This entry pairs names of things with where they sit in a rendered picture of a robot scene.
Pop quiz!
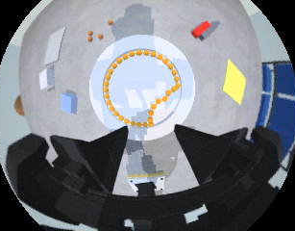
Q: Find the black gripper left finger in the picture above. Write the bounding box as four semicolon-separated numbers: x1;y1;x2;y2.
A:
50;126;129;193

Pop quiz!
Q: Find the light blue cube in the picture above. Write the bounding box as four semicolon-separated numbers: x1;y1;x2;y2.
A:
61;93;77;115

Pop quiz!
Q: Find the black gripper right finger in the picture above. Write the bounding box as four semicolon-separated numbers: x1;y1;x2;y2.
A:
174;124;250;185

